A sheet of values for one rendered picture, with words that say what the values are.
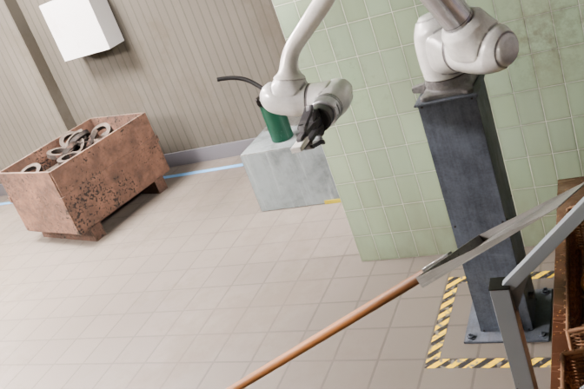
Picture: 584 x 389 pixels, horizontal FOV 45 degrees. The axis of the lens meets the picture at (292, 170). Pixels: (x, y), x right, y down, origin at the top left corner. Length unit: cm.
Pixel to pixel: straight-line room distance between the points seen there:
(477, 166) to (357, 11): 91
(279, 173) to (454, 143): 199
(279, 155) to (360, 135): 111
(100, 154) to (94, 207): 37
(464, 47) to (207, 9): 330
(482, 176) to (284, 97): 78
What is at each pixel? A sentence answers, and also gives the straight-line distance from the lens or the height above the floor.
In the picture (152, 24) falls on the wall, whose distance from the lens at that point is 556.
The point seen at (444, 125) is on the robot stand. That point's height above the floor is 91.
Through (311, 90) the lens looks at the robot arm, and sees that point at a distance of 216.
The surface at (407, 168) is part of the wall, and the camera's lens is 325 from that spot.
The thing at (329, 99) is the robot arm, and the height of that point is 121.
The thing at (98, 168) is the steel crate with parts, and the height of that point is 45.
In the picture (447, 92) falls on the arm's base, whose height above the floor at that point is 102.
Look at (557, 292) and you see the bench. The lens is 209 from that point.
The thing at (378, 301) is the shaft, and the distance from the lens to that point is 201.
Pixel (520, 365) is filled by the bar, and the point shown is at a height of 75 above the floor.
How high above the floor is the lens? 182
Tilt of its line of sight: 21 degrees down
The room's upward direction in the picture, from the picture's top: 20 degrees counter-clockwise
